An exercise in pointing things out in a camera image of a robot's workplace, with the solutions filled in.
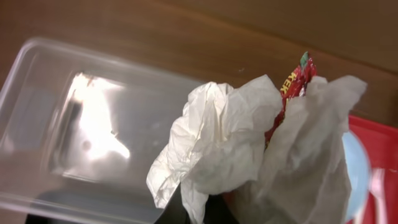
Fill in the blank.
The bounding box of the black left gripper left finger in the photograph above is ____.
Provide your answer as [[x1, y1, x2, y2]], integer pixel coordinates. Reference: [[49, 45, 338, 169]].
[[154, 185, 190, 224]]

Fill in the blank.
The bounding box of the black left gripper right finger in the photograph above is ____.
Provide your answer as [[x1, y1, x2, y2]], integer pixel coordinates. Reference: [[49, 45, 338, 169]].
[[203, 193, 239, 224]]

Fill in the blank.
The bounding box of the white napkin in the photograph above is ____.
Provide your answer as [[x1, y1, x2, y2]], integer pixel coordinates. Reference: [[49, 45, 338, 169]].
[[146, 75, 282, 223], [231, 75, 367, 224]]

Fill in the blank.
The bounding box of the red snack wrapper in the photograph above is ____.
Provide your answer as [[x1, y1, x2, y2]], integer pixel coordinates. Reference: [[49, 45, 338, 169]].
[[264, 52, 317, 148]]

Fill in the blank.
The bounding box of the clear plastic waste bin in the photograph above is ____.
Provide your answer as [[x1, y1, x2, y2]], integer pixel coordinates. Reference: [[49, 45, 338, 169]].
[[1, 38, 200, 223]]

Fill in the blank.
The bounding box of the light blue plate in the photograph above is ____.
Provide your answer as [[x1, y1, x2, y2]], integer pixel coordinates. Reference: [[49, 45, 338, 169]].
[[342, 131, 371, 224]]

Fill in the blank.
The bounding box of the red plastic tray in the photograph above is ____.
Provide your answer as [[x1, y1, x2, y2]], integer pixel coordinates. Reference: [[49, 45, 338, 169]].
[[349, 116, 397, 224]]

